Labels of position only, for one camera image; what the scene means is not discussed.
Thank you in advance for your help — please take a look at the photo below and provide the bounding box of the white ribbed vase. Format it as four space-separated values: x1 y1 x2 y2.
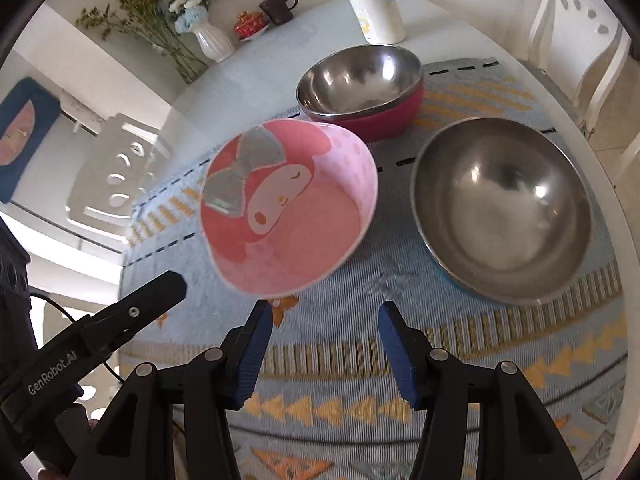
191 21 236 63

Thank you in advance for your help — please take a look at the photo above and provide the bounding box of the red steel bowl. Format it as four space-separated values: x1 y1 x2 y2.
296 44 426 143

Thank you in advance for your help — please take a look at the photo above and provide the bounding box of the pink cartoon bowl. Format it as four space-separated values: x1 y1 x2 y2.
199 120 378 297

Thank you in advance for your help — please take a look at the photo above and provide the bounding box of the dark brown lidded cup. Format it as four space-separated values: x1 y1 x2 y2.
258 0 299 27

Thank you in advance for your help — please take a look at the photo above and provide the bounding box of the white dining chair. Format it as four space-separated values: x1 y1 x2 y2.
65 112 173 253
527 0 632 133
607 132 640 191

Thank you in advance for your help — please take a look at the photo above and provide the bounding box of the red lidded teacup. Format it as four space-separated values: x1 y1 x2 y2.
234 11 271 42

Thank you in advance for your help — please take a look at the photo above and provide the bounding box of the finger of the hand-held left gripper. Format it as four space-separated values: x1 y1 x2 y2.
81 270 189 357

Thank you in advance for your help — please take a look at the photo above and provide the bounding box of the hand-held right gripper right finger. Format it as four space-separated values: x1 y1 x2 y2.
377 301 583 480

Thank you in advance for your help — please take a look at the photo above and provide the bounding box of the black cable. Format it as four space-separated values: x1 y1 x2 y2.
29 292 123 383

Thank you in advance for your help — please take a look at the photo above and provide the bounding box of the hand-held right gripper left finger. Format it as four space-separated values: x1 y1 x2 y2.
70 299 274 480

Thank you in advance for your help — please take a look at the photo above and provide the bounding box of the clear glass vase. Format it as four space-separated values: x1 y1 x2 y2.
167 42 210 85

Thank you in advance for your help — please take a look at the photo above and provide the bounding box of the blue steel bowl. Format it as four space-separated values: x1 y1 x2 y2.
410 118 608 306

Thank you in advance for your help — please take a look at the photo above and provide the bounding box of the dried flower bunch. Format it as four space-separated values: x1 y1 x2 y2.
75 0 208 85

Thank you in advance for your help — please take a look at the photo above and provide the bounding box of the patterned woven table mat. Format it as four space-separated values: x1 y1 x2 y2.
120 57 628 480

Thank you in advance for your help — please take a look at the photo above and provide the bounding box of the white bottle with blue lid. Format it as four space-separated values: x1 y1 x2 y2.
339 0 406 45

